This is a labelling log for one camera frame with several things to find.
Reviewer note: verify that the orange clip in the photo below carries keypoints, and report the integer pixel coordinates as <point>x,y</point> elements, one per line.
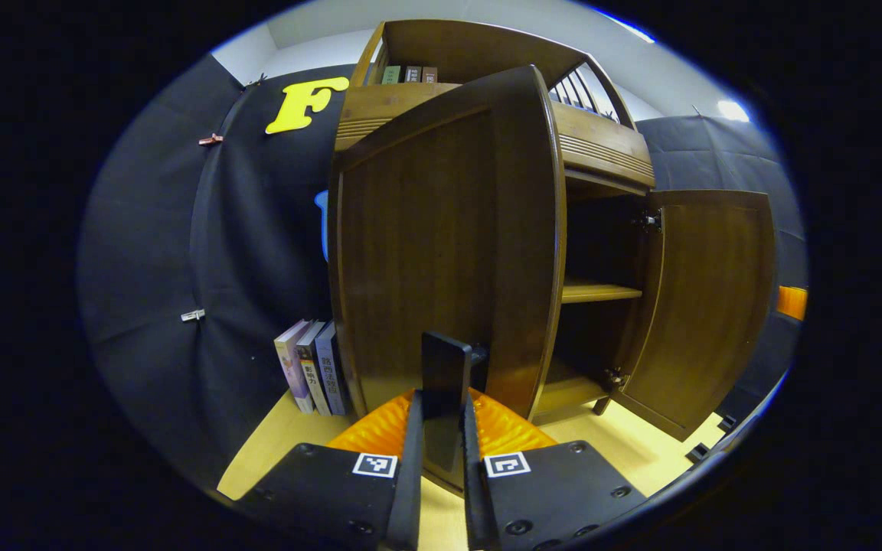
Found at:
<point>210,139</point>

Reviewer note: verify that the pale purple book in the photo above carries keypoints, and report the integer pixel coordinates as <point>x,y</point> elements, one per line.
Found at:
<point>292,367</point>

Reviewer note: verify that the small black block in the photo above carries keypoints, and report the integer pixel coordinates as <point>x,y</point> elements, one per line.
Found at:
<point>697,452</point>
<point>728,423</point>

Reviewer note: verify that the blue-grey book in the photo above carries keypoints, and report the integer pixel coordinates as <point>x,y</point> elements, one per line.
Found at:
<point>331,371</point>

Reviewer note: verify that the metal door hinge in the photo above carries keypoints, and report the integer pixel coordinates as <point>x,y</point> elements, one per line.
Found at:
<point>615,378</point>
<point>648,222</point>

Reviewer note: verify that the green book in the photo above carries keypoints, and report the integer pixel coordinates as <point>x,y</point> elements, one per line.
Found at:
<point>391,75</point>

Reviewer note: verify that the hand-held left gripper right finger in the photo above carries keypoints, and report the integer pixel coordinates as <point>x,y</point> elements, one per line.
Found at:
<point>478,497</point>

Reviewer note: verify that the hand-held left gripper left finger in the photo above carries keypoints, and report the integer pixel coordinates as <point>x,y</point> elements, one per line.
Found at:
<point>410,490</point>

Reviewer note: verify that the wooden double-door shoe cabinet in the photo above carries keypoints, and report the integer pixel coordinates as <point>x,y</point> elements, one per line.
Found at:
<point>602,149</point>

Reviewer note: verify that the grey-brown book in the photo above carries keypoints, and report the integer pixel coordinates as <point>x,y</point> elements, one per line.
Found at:
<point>412,74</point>

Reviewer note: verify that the grey book with yellow band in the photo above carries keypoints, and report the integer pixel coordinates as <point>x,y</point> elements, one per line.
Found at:
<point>312,375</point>

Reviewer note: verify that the brown book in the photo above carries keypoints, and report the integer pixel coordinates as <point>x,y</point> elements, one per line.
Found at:
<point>429,75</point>

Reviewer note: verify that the black backdrop cloth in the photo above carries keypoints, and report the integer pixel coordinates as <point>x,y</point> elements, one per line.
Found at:
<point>150,229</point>

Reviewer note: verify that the long ceiling light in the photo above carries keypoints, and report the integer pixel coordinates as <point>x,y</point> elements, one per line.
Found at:
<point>628,27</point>

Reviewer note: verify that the small ceiling light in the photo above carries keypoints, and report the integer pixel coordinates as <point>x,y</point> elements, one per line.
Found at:
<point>733,111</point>

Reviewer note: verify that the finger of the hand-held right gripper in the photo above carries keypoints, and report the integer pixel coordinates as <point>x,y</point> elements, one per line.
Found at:
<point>792,303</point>

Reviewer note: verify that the wooden cabinet shelf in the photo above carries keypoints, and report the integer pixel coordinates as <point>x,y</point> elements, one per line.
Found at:
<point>594,292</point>

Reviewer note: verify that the silver clip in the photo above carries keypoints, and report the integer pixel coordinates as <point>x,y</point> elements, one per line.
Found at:
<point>193,314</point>

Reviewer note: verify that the wooden shoe cabinet door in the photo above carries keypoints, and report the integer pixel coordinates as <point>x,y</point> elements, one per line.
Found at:
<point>709,306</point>
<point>449,229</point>

